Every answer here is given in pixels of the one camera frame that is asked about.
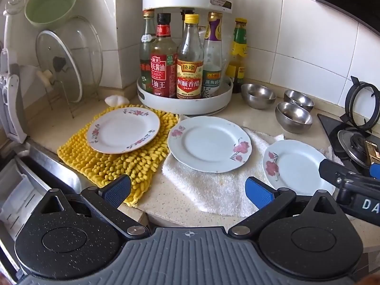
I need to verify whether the stainless steel sink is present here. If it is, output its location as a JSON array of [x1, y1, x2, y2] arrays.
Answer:
[[0, 142, 86, 274]]

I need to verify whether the yellow chenille mat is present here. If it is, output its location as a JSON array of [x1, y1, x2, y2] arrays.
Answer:
[[57, 107, 180, 208]]

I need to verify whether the light green plastic basin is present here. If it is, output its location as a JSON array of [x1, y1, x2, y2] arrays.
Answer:
[[24, 0, 80, 30]]

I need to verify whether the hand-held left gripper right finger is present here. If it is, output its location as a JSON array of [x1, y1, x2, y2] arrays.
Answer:
[[228, 176, 333, 239]]

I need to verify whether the white towel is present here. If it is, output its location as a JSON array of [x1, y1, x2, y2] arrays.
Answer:
[[162, 126, 345, 219]]

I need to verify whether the stainless steel bowl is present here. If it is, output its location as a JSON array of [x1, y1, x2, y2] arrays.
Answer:
[[241, 84, 276, 109], [275, 101, 313, 134], [283, 90, 315, 113]]

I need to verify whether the black-knob glass pot lid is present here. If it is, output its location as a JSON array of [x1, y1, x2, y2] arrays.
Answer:
[[53, 16, 103, 99]]

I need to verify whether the large white floral plate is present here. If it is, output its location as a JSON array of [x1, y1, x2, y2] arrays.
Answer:
[[167, 116, 253, 173]]

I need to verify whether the black stove pan support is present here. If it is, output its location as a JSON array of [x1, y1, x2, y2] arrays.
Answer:
[[344, 76, 380, 134]]

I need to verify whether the gold-rimmed floral plate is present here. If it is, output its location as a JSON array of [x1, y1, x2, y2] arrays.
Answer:
[[86, 108, 161, 155]]

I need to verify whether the wire lid rack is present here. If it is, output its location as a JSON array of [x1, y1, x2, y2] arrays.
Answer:
[[44, 77, 98, 119]]

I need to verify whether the small white lumpy object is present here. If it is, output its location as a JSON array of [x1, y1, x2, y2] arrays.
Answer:
[[105, 95, 127, 107]]

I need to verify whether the yellow cap vinegar bottle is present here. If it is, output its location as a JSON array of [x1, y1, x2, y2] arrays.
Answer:
[[176, 14, 205, 99]]

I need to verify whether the metal stove burner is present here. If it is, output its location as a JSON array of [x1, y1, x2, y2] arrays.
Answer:
[[337, 128, 380, 170]]

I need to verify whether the red label soy sauce bottle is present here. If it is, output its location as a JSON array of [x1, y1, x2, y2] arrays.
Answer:
[[149, 13, 178, 98]]

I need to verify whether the white-rimmed glass pot lid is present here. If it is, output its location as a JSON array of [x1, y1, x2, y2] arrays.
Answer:
[[36, 30, 83, 103]]

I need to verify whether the white two-tier spice rack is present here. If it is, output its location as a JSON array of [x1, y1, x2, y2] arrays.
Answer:
[[137, 0, 235, 116]]

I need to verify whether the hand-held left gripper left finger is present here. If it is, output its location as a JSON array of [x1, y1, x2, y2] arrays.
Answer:
[[40, 175, 150, 240]]

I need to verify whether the green glass bottle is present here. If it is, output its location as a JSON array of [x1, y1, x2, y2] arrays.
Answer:
[[139, 9, 157, 92]]

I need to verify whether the green yellow label sauce bottle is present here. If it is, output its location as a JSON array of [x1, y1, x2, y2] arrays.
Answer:
[[226, 18, 248, 93]]

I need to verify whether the white plastic folding rack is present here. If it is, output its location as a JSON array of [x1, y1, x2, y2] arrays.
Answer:
[[0, 9, 30, 143]]

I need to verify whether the purple label clear bottle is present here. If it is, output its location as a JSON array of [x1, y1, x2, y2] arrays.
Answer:
[[202, 12, 224, 98]]

